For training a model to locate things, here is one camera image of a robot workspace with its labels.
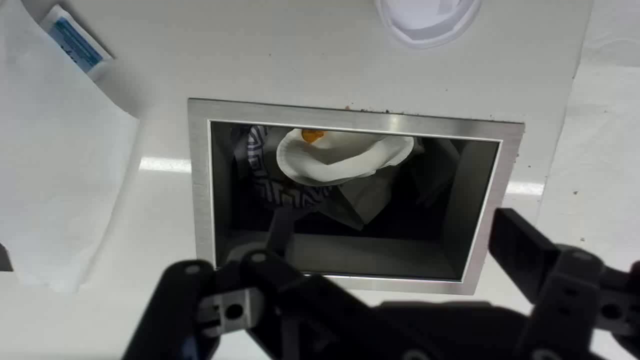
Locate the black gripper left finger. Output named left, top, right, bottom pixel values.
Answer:
left=121, top=206, right=375, bottom=360

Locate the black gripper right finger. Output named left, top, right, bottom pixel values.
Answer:
left=487, top=206, right=640, bottom=360

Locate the steel trash chute with rubbish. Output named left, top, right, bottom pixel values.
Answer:
left=186, top=95, right=526, bottom=296

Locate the dark printed wrapper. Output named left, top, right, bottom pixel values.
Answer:
left=232, top=123, right=335, bottom=216

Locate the white paper sheet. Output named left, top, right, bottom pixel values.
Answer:
left=0, top=0, right=146, bottom=296

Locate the crumpled white paper cup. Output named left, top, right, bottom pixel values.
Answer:
left=274, top=125, right=416, bottom=188

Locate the small blue white sachet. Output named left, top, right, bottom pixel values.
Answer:
left=38, top=4, right=115, bottom=77

